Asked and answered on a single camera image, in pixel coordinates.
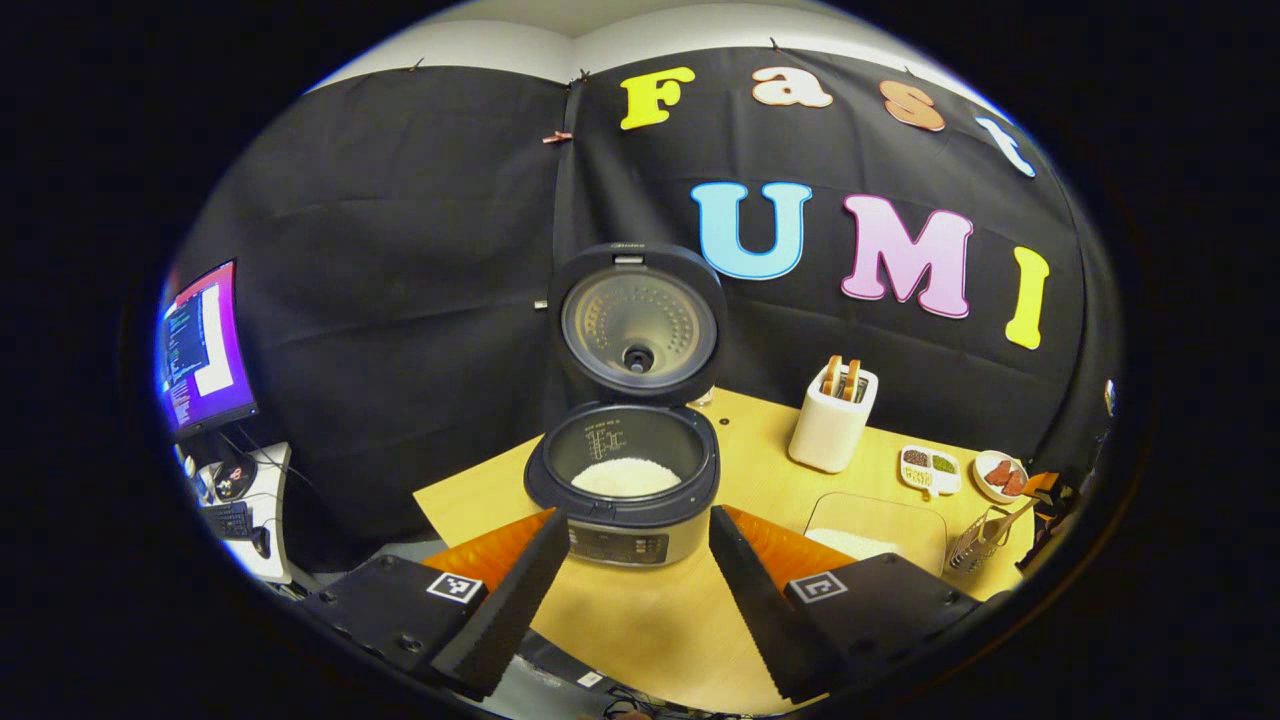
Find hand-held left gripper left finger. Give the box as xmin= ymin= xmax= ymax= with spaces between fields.
xmin=300 ymin=508 xmax=572 ymax=701

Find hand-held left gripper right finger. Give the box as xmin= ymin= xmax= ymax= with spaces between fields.
xmin=709 ymin=505 xmax=987 ymax=705

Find wooden spoon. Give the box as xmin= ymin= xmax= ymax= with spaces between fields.
xmin=983 ymin=497 xmax=1041 ymax=548

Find metal wire chopstick holder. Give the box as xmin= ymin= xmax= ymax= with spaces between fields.
xmin=948 ymin=505 xmax=1013 ymax=574

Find dark blue rice cooker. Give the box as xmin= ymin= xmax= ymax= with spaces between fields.
xmin=523 ymin=242 xmax=728 ymax=569

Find clear plastic rice container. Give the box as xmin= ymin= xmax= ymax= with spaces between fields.
xmin=804 ymin=492 xmax=949 ymax=578

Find round white plate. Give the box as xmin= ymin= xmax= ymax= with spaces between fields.
xmin=973 ymin=450 xmax=1029 ymax=504

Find white divided dish of beans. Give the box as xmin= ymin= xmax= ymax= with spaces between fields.
xmin=898 ymin=445 xmax=963 ymax=498

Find white toaster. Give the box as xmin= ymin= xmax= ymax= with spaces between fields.
xmin=788 ymin=363 xmax=880 ymax=474

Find white side desk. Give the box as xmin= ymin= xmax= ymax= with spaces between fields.
xmin=185 ymin=440 xmax=297 ymax=586

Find black keyboard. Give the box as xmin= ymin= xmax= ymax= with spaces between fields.
xmin=200 ymin=502 xmax=254 ymax=541

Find computer monitor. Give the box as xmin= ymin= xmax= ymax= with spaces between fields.
xmin=158 ymin=260 xmax=259 ymax=441

